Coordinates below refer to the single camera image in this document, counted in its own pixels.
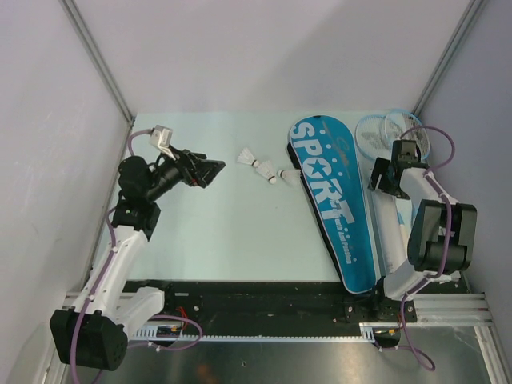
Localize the right aluminium corner post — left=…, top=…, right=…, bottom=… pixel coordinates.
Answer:
left=411, top=0, right=488, bottom=117

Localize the aluminium corner post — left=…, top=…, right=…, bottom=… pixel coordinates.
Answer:
left=411, top=0, right=488, bottom=117
left=58, top=0, right=135, bottom=123

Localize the left aluminium corner post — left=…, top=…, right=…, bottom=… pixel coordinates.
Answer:
left=58, top=0, right=135, bottom=123

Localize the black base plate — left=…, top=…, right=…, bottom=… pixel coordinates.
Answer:
left=123, top=280, right=400, bottom=338

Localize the white plastic shuttlecock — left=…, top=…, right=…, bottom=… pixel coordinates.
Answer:
left=237, top=147, right=260, bottom=168
left=256, top=160, right=277, bottom=184
left=277, top=169, right=301, bottom=186

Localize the white shuttlecock tube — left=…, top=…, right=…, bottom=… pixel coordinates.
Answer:
left=371, top=190, right=406, bottom=274

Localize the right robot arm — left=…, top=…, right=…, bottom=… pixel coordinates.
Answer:
left=368, top=139, right=478, bottom=321

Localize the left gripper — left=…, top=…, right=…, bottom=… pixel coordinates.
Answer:
left=145, top=145, right=225, bottom=202

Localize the blue racket bag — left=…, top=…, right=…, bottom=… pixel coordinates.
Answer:
left=286, top=115, right=378, bottom=294

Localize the aluminium frame rail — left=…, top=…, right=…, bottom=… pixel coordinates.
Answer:
left=65, top=286, right=492, bottom=342

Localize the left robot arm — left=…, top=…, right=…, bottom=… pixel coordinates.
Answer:
left=50, top=146, right=226, bottom=372

